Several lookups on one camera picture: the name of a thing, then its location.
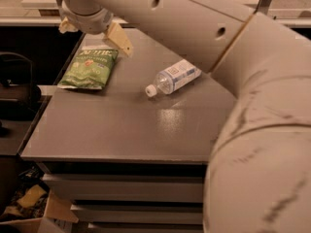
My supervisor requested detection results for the green jalapeno chip bag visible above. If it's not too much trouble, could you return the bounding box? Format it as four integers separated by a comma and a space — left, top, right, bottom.
57, 45, 119, 90

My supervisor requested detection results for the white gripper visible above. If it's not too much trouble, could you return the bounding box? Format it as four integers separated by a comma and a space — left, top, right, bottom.
58, 2, 133, 57

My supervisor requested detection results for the grey drawer cabinet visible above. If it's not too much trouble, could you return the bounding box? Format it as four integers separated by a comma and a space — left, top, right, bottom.
21, 28, 234, 233

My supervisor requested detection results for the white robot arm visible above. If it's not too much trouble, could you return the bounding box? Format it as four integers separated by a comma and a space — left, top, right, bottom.
63, 0, 311, 233

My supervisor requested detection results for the open cardboard box left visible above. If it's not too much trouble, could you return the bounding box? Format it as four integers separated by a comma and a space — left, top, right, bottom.
0, 184, 79, 233

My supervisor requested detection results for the black chair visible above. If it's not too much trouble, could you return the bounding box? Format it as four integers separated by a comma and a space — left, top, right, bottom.
0, 51, 42, 136

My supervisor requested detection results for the metal railing frame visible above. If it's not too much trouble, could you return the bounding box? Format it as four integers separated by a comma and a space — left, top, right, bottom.
0, 0, 311, 29

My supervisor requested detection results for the clear plastic water bottle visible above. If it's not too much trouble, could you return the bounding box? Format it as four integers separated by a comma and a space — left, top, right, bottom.
145, 59, 201, 97

